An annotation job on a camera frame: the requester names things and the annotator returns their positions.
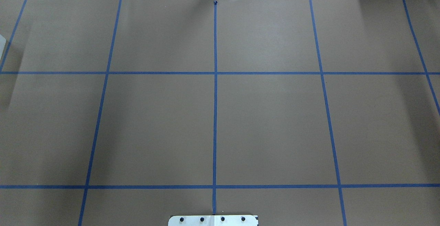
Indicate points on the clear plastic storage box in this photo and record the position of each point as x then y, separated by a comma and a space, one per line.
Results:
3, 42

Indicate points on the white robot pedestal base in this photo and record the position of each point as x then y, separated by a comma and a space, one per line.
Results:
214, 220

